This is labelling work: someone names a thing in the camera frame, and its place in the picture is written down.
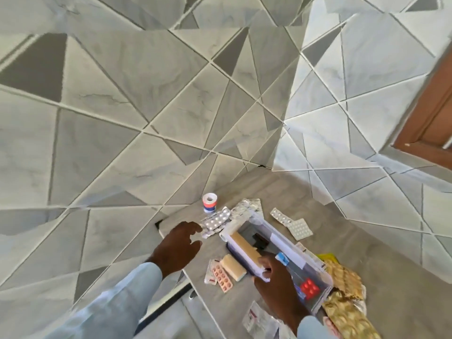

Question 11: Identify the silver blister pack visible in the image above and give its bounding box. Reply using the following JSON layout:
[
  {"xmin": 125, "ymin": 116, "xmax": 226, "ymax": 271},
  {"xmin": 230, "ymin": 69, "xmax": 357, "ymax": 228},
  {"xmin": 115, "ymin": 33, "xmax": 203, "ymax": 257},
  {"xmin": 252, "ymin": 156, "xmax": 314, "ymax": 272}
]
[{"xmin": 200, "ymin": 207, "xmax": 231, "ymax": 239}]

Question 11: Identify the person's right forearm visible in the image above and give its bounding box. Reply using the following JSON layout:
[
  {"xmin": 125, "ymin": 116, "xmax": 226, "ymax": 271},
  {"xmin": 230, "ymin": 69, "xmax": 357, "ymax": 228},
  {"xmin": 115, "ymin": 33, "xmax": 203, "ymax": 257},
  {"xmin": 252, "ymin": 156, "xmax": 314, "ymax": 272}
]
[{"xmin": 297, "ymin": 315, "xmax": 341, "ymax": 339}]

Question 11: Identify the person's right hand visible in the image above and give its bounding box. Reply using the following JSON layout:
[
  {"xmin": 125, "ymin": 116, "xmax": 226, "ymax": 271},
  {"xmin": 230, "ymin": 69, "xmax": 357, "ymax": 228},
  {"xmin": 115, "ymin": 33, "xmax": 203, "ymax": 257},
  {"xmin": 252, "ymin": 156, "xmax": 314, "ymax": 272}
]
[{"xmin": 252, "ymin": 253, "xmax": 312, "ymax": 333}]

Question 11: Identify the person's left hand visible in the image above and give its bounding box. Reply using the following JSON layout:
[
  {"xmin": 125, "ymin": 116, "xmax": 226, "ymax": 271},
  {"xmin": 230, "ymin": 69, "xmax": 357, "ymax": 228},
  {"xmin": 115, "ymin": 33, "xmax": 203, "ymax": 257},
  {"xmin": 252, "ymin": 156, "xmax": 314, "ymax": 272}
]
[{"xmin": 152, "ymin": 222, "xmax": 204, "ymax": 279}]

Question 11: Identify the red pill blister pack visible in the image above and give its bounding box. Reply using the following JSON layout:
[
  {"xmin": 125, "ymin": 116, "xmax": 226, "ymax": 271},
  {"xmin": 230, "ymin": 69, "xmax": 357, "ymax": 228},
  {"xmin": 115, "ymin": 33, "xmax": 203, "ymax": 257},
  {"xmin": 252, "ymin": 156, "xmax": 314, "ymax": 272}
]
[{"xmin": 300, "ymin": 278, "xmax": 320, "ymax": 300}]

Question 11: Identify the square white tablet strip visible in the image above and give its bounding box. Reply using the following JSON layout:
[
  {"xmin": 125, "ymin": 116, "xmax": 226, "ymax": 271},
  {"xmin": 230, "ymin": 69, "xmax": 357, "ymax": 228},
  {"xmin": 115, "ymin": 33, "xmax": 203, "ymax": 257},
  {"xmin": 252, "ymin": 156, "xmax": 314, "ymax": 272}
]
[{"xmin": 286, "ymin": 219, "xmax": 313, "ymax": 241}]

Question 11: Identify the orange pill blister pack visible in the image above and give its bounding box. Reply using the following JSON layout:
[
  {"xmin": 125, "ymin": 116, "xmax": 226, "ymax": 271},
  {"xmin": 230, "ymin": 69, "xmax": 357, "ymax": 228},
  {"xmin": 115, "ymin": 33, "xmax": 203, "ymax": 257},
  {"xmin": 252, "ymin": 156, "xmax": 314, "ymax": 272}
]
[{"xmin": 205, "ymin": 259, "xmax": 234, "ymax": 294}]

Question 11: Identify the white medical tape roll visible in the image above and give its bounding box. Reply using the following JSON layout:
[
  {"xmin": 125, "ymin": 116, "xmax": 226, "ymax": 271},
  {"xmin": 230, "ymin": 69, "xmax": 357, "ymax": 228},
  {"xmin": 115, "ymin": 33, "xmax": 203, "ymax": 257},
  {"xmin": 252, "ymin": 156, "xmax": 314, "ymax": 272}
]
[{"xmin": 202, "ymin": 193, "xmax": 217, "ymax": 214}]

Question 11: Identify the narrow white tablet strip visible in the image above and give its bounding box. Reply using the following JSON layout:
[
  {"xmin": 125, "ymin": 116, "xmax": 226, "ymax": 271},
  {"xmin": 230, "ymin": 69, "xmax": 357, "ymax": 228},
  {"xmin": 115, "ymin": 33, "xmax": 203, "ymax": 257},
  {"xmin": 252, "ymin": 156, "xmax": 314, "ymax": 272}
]
[{"xmin": 270, "ymin": 207, "xmax": 294, "ymax": 227}]

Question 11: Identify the person's left forearm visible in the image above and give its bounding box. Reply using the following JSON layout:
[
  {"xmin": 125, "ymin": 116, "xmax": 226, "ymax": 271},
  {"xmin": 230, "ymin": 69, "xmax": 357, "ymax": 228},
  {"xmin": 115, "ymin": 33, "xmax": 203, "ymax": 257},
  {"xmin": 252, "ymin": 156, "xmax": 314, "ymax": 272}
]
[{"xmin": 32, "ymin": 261, "xmax": 164, "ymax": 339}]

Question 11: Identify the brown wooden door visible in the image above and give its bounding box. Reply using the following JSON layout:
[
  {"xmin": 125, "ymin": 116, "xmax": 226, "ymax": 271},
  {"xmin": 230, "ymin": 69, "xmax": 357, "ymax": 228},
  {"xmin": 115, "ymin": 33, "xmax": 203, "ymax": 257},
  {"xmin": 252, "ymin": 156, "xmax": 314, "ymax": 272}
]
[{"xmin": 392, "ymin": 49, "xmax": 452, "ymax": 170}]

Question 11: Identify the crumpled silver foil strip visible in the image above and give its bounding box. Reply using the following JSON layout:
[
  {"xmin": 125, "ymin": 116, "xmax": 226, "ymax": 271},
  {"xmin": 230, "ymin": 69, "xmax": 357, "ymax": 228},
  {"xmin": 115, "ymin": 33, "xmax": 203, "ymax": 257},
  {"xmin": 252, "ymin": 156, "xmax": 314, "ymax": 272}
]
[{"xmin": 229, "ymin": 198, "xmax": 264, "ymax": 223}]

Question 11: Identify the large gold blister pack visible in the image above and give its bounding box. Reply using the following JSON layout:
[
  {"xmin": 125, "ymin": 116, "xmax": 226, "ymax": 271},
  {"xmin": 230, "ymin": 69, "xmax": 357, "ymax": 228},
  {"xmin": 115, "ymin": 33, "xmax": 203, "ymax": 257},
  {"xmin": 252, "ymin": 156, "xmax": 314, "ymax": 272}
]
[{"xmin": 322, "ymin": 291, "xmax": 383, "ymax": 339}]

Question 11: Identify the small gold blister pack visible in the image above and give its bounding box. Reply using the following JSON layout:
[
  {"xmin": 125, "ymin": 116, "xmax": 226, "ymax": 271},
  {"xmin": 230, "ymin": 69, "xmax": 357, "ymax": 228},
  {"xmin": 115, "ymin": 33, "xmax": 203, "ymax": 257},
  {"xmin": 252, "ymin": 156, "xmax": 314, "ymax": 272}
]
[{"xmin": 323, "ymin": 259, "xmax": 365, "ymax": 300}]

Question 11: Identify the clear plastic storage box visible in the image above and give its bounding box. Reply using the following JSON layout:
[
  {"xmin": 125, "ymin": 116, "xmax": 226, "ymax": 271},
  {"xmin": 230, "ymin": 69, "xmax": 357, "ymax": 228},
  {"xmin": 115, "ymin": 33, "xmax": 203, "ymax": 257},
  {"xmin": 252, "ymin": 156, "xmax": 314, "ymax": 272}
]
[{"xmin": 219, "ymin": 211, "xmax": 335, "ymax": 313}]

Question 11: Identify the beige bandage roll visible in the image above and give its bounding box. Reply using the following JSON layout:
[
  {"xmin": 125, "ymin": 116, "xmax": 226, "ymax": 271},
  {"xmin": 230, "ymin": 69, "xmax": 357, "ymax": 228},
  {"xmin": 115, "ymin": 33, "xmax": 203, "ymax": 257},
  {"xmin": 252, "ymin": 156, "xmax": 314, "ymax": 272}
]
[{"xmin": 219, "ymin": 254, "xmax": 247, "ymax": 281}]

